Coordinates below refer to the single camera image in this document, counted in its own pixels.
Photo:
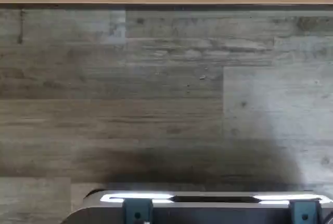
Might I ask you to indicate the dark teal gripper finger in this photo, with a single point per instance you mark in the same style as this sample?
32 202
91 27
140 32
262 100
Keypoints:
136 212
305 213

